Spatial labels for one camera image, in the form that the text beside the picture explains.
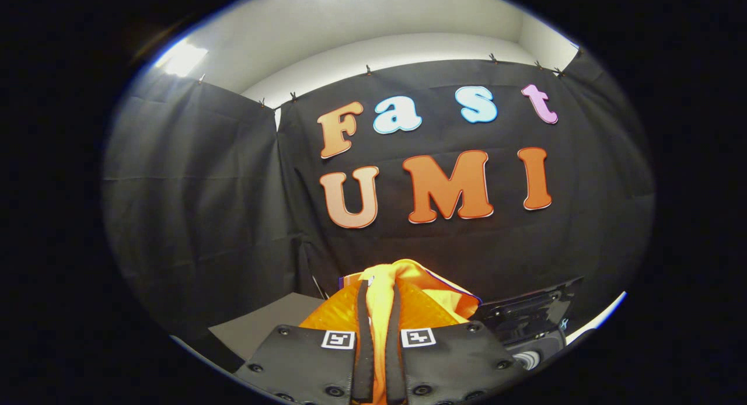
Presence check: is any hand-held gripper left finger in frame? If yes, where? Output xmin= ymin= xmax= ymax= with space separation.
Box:
xmin=233 ymin=278 xmax=374 ymax=405

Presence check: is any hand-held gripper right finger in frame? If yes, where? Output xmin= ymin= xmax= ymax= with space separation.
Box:
xmin=385 ymin=278 xmax=529 ymax=405

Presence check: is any orange polo shirt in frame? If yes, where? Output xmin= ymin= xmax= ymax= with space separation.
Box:
xmin=338 ymin=259 xmax=482 ymax=405

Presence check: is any grey flat platform box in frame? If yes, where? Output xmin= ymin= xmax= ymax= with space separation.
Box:
xmin=208 ymin=292 xmax=327 ymax=362

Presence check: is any black backdrop cloth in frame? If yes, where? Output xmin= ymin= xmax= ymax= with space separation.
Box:
xmin=102 ymin=46 xmax=655 ymax=359

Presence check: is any narrow ceiling light strip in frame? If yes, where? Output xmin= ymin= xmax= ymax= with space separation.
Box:
xmin=155 ymin=40 xmax=208 ymax=78

